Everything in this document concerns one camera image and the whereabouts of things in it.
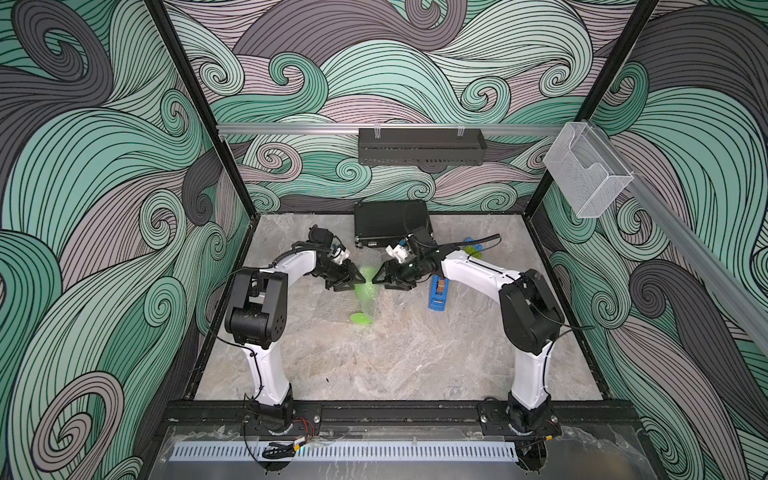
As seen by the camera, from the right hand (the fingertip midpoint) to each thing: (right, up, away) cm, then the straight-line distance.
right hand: (376, 286), depth 87 cm
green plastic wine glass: (-3, -3, +3) cm, 6 cm away
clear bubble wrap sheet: (-2, +7, +10) cm, 13 cm away
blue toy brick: (+37, +11, +20) cm, 44 cm away
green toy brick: (+35, +9, +20) cm, 41 cm away
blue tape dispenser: (+20, -4, +7) cm, 22 cm away
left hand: (-5, +1, +5) cm, 8 cm away
